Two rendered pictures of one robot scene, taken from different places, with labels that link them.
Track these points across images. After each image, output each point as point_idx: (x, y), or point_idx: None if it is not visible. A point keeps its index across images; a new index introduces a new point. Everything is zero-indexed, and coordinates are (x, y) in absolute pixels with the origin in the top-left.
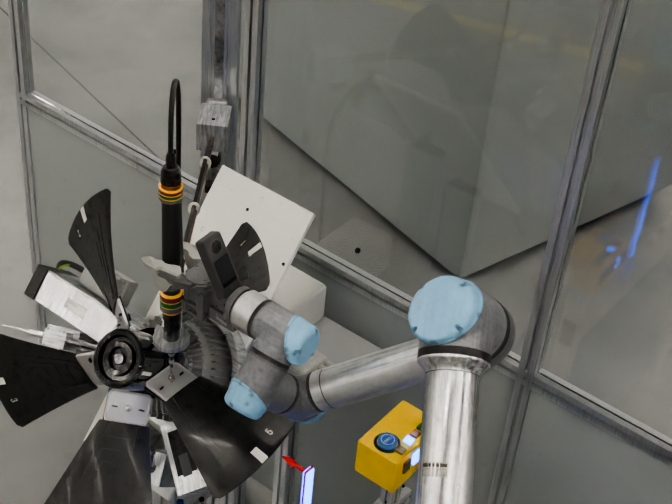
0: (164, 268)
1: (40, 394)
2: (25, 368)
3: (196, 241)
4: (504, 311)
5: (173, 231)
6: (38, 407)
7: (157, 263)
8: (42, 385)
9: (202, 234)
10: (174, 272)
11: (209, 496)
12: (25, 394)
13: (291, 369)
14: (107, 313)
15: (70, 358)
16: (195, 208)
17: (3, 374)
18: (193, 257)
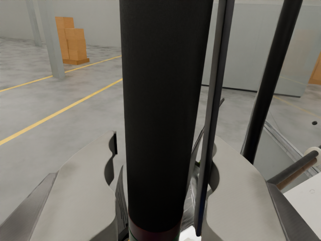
0: (70, 180)
1: (120, 225)
2: (118, 202)
3: (299, 198)
4: None
5: (137, 12)
6: (119, 232)
7: (89, 153)
8: (120, 221)
9: (309, 196)
10: (56, 225)
11: None
12: (117, 217)
13: None
14: (191, 204)
15: (126, 218)
16: (316, 155)
17: (116, 196)
18: (214, 220)
